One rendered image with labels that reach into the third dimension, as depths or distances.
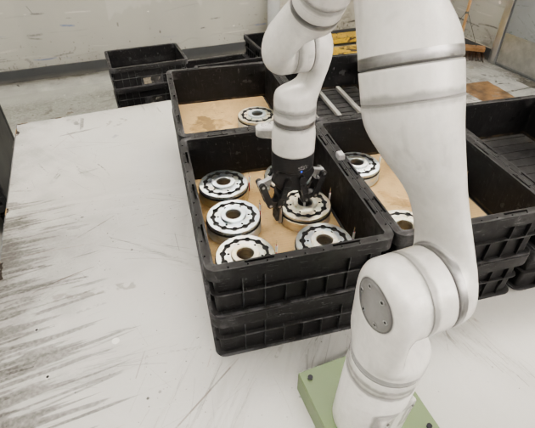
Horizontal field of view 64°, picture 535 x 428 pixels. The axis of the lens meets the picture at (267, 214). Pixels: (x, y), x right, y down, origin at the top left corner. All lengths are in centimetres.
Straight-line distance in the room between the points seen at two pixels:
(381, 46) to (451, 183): 14
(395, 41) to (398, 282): 21
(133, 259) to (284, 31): 60
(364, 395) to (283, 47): 46
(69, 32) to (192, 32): 101
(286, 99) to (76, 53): 351
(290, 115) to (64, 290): 59
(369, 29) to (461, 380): 62
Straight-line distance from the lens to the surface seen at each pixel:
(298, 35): 60
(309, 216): 81
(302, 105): 68
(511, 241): 88
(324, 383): 72
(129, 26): 407
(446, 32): 39
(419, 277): 43
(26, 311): 97
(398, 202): 93
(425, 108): 38
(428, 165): 41
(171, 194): 115
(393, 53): 38
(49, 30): 406
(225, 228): 78
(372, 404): 58
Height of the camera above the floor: 137
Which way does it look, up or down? 39 degrees down
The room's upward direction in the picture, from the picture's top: straight up
